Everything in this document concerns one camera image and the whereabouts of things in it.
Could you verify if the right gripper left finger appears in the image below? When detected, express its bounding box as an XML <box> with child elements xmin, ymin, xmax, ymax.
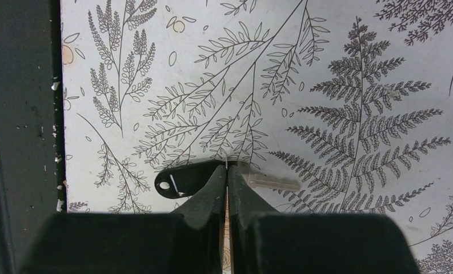
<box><xmin>20</xmin><ymin>165</ymin><xmax>226</xmax><ymax>273</ymax></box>

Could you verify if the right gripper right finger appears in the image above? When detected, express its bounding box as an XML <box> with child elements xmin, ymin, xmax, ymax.
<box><xmin>227</xmin><ymin>166</ymin><xmax>419</xmax><ymax>273</ymax></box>

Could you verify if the floral table mat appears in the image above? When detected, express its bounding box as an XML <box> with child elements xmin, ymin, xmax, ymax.
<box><xmin>61</xmin><ymin>1</ymin><xmax>453</xmax><ymax>273</ymax></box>

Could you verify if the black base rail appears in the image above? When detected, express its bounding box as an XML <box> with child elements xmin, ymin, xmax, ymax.
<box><xmin>0</xmin><ymin>1</ymin><xmax>64</xmax><ymax>273</ymax></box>

